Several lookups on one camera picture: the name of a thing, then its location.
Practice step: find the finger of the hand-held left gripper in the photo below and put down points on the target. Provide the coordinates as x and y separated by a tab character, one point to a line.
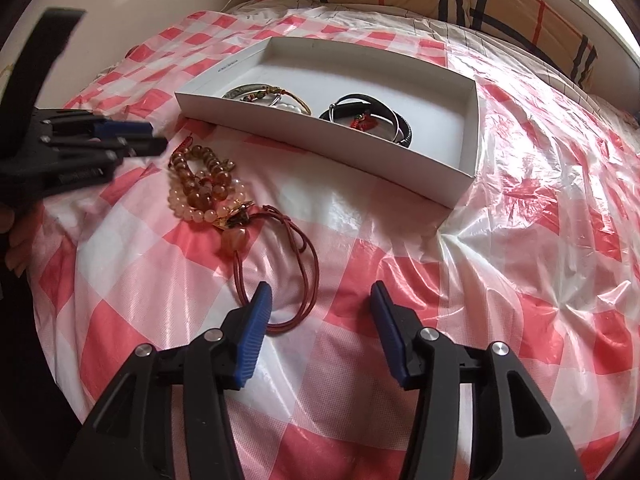
125	129
145	147

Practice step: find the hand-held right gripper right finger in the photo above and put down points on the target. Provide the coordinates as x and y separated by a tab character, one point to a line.
387	330

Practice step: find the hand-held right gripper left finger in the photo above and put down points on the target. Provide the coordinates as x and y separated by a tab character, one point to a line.
252	340

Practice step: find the white cardboard box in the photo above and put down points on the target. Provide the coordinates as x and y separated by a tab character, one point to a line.
320	145

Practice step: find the black bangle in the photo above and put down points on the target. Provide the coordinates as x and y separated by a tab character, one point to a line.
350	98

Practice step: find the person's left hand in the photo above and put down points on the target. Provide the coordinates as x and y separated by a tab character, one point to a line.
17	245

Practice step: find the red checkered plastic sheet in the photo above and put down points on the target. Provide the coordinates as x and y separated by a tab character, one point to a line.
400	240

